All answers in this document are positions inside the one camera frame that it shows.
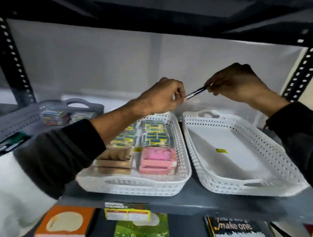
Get person's right hand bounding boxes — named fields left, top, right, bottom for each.
left=204, top=63, right=269, bottom=104

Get person's left hand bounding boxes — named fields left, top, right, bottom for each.
left=135, top=77, right=187, bottom=117

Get black pen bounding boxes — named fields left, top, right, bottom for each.
left=186, top=85, right=208, bottom=100

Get person's right forearm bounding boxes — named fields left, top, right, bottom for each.
left=249, top=87, right=313, bottom=186

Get person's left forearm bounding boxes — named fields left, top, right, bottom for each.
left=13, top=99, right=142, bottom=199

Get rows of blue yellow packets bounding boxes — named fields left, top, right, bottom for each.
left=110, top=119, right=171, bottom=148

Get pink box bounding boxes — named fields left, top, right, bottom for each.
left=138, top=166, right=175, bottom=176
left=140, top=147, right=177, bottom=169

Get black metal shelf rack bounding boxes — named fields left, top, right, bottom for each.
left=0, top=0, right=313, bottom=237

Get brown box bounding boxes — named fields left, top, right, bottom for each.
left=94, top=159, right=133, bottom=169
left=97, top=147, right=134, bottom=162
left=96, top=167, right=131, bottom=175

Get white perforated plastic basket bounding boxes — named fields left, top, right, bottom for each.
left=76, top=111, right=193, bottom=197
left=182, top=109, right=310, bottom=197

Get colourful packet bundle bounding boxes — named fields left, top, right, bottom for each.
left=71, top=112, right=96, bottom=123
left=40, top=110, right=71, bottom=125

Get yellow white shelf label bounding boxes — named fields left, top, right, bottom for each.
left=104, top=202, right=151, bottom=222

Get green printed box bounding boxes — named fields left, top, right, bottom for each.
left=114, top=213, right=170, bottom=237

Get black book with white lettering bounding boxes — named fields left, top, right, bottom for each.
left=205, top=216, right=266, bottom=237

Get grey perforated plastic tray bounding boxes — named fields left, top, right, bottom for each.
left=0, top=105, right=41, bottom=142

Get orange box with white circle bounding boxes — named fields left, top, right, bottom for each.
left=34, top=205, right=96, bottom=237

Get black teal package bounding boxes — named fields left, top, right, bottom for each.
left=0, top=131, right=33, bottom=157

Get grey plastic basket with handle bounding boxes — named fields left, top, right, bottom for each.
left=39, top=98, right=105, bottom=126

